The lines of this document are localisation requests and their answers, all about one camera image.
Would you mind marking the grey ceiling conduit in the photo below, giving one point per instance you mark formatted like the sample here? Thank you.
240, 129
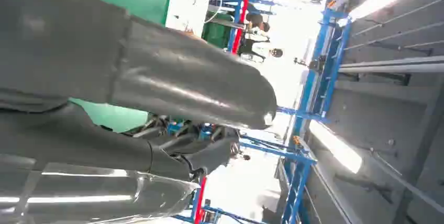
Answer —
392, 64

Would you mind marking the red steel post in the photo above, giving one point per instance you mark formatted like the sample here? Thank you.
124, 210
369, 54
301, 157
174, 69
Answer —
200, 198
242, 7

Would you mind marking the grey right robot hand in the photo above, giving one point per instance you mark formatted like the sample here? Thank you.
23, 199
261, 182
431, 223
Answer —
86, 59

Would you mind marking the blue steel rack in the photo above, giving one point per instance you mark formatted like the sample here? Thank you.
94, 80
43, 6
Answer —
327, 59

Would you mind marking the green crate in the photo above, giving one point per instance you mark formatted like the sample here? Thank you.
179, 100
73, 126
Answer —
215, 33

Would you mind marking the person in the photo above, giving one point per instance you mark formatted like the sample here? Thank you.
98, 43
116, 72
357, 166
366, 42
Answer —
251, 47
256, 19

